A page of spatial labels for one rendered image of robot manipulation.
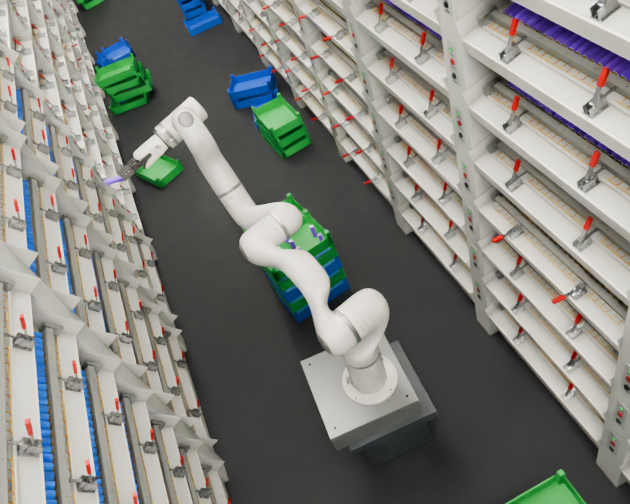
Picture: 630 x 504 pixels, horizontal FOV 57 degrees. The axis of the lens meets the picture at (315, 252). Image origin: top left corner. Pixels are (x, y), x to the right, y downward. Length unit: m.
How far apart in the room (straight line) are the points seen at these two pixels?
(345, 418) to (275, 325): 0.88
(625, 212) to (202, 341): 2.05
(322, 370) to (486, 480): 0.69
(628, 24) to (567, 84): 0.25
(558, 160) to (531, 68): 0.22
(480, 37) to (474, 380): 1.38
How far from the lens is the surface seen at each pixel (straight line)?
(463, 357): 2.48
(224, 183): 1.92
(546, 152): 1.49
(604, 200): 1.38
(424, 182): 2.33
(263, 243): 1.79
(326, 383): 2.07
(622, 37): 1.11
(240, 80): 4.31
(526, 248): 1.81
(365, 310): 1.69
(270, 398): 2.57
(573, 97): 1.31
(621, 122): 1.24
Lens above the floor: 2.14
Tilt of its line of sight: 46 degrees down
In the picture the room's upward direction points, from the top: 23 degrees counter-clockwise
